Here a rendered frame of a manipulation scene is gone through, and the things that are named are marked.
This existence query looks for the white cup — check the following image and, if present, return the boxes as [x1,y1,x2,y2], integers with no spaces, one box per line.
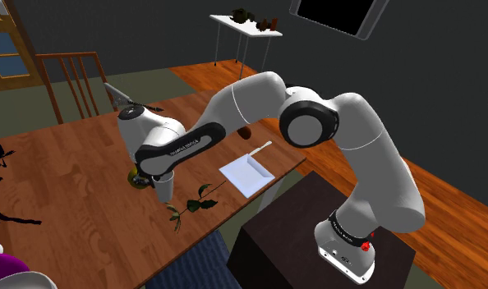
[153,172,176,204]

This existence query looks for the wooden framed window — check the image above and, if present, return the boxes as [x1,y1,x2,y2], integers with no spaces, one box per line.
[0,0,44,94]

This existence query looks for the wooden chair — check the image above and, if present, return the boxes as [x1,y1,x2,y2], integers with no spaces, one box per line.
[35,51,119,126]

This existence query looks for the purple round object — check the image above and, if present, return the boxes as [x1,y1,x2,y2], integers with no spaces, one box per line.
[0,251,31,282]

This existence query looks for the green leafy flower stem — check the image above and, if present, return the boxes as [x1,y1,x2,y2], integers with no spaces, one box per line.
[165,180,228,234]

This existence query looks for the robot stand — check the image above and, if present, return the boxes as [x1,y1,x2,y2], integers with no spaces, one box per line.
[226,170,417,289]

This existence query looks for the yellow round object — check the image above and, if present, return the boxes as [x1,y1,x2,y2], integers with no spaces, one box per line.
[126,167,149,190]

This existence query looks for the white square plate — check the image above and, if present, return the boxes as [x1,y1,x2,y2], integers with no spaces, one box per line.
[219,154,277,200]

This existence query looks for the wooden table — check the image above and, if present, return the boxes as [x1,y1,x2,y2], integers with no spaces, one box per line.
[0,89,308,289]

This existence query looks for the white side table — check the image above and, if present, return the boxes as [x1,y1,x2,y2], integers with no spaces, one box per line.
[209,7,284,81]

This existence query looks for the grey knife black handle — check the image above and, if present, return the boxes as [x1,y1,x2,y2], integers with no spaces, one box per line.
[103,81,165,112]

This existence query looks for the white spoon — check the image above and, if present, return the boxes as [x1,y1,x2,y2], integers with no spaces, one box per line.
[248,140,274,158]

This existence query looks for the black wall screen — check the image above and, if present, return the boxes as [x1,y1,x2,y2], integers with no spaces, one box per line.
[288,0,391,41]

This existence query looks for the blue striped rug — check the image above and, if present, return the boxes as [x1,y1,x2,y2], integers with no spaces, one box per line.
[145,229,244,289]

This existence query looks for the white round object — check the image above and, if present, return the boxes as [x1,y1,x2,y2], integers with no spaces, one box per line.
[0,270,59,289]

